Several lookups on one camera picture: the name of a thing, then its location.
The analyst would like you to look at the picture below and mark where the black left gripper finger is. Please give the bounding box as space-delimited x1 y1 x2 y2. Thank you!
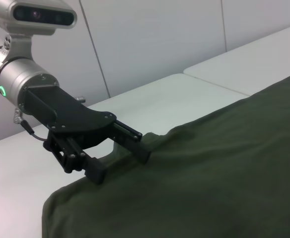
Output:
112 119 152 165
43 132 109 185

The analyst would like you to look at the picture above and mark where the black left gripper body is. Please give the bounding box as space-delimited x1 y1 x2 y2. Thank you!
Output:
20 85 118 151

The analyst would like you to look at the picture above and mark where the dark green t-shirt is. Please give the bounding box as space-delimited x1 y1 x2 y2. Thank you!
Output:
41 70 290 238

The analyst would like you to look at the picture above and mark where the thin dark gripper cable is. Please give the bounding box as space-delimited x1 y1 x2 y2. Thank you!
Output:
12 107 50 144

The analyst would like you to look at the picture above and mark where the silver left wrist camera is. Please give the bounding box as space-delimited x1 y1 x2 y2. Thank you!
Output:
0 0 78 61

